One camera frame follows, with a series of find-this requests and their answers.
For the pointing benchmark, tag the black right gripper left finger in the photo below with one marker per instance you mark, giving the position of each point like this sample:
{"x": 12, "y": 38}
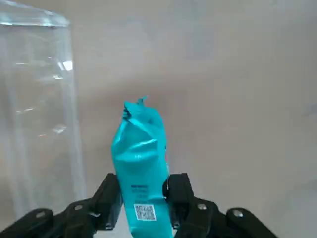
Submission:
{"x": 99, "y": 205}

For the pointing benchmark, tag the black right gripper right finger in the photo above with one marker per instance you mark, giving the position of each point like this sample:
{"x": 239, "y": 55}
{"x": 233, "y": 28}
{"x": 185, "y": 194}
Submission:
{"x": 193, "y": 208}

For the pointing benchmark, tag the teal potato chips packet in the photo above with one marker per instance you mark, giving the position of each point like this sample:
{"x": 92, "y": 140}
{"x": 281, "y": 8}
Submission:
{"x": 143, "y": 161}

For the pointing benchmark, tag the clear acrylic stepped shelf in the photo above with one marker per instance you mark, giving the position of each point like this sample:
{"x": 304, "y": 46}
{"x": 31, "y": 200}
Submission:
{"x": 37, "y": 99}

